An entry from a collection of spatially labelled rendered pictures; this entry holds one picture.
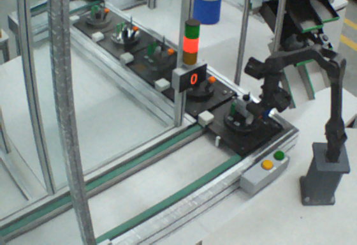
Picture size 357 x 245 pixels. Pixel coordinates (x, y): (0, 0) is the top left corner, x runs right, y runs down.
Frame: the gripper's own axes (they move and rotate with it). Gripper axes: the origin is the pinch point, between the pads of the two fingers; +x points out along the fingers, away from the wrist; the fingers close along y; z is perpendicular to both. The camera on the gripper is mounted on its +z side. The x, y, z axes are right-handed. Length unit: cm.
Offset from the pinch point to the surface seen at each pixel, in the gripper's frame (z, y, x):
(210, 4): -84, 55, 8
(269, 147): 5.4, -0.3, 13.5
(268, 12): -22.2, 23.4, -24.6
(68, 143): 12, -84, -43
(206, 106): -24.8, -4.6, 11.5
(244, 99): -9.6, -1.5, -0.5
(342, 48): -87, 259, 108
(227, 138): -7.3, -10.6, 11.7
